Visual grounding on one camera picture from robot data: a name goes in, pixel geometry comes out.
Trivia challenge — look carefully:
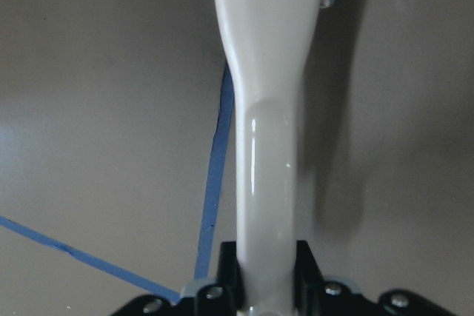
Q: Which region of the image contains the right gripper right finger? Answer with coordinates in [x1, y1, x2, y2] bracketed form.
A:
[294, 241, 365, 315]

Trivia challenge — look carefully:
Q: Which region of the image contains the cream hand brush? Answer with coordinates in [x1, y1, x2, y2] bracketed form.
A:
[215, 0, 321, 315]

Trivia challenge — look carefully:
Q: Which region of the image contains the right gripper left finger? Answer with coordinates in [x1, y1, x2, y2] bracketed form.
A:
[195, 241, 244, 316]

